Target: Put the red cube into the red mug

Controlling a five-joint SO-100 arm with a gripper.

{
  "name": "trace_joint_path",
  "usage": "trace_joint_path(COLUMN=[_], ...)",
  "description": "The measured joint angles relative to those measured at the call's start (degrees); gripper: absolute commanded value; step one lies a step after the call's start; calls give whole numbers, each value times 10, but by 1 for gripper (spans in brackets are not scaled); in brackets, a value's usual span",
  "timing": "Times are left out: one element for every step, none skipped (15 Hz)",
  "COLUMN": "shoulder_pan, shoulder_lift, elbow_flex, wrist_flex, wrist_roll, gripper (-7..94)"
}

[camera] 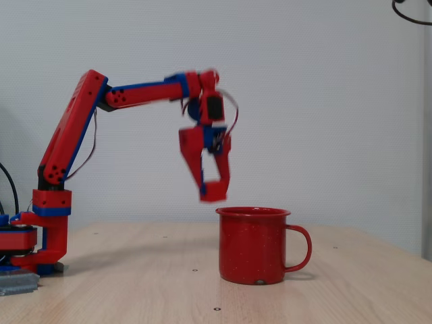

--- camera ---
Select thin red arm wire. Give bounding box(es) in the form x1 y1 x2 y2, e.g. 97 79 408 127
65 107 99 182

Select red cube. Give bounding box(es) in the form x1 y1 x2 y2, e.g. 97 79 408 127
200 181 229 203

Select red white gripper wire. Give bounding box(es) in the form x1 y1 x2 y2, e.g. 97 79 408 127
218 88 241 140

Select red enamel mug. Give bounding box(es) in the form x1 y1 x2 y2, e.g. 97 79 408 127
215 206 313 286

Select black hanging cable loop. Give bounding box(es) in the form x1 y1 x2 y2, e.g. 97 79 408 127
391 0 432 26

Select red blue table clamp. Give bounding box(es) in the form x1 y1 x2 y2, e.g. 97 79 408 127
0 211 38 271

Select black curved cable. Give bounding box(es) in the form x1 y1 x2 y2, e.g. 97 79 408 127
0 161 20 217

